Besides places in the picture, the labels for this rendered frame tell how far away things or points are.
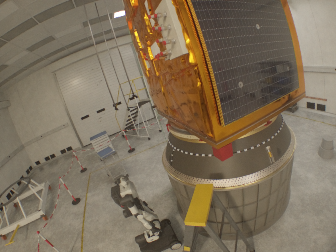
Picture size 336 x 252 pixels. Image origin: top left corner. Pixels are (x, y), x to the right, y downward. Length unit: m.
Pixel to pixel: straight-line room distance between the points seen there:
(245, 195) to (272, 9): 2.11
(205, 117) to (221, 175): 0.80
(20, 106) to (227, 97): 10.77
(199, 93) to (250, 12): 0.92
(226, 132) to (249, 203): 1.10
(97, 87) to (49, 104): 3.04
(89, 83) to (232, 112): 8.64
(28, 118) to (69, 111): 2.87
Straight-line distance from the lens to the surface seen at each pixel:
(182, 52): 1.21
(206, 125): 1.31
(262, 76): 1.59
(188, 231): 1.35
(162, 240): 2.82
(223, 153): 1.47
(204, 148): 1.86
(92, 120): 9.55
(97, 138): 6.53
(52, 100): 10.07
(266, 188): 2.13
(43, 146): 10.91
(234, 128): 1.45
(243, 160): 1.84
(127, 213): 2.27
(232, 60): 1.33
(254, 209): 2.33
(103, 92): 9.34
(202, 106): 1.27
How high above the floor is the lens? 2.48
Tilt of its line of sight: 19 degrees down
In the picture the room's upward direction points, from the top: 18 degrees counter-clockwise
